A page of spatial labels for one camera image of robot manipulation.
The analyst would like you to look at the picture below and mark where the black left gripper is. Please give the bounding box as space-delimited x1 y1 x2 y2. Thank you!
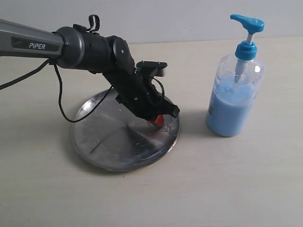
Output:
103 68 179 127

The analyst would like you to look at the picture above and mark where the blue soap pump bottle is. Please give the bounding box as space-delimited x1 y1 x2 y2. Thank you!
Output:
206 14 265 137

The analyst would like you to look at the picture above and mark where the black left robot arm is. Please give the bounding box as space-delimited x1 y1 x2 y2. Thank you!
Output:
0 15 179 126

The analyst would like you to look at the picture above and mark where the blue soap blob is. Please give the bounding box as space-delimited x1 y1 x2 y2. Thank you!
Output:
159 122 175 133

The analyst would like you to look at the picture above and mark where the round stainless steel plate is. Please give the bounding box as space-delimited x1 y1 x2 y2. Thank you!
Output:
71 89 180 172

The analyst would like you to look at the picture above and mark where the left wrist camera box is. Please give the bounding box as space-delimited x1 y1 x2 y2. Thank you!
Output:
136 61 168 77

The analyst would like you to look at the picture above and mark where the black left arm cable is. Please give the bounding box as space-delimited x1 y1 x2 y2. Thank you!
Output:
0 14 166 123

